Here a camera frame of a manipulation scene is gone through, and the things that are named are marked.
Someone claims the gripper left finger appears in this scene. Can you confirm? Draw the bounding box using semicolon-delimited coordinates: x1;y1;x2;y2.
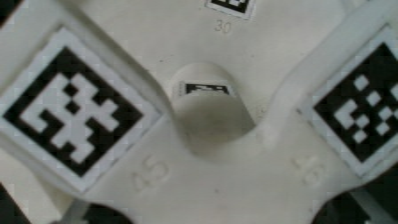
59;199;139;224

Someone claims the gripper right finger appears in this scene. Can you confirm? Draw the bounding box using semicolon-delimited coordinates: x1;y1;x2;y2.
310;186;398;224

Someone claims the white cross-shaped table base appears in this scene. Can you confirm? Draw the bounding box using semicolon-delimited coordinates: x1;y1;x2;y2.
0;0;398;224

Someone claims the white cylindrical table leg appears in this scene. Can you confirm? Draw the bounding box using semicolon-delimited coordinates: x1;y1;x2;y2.
169;62;254;158

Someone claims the white round table top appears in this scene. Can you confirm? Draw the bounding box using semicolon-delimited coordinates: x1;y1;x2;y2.
66;0;372;119

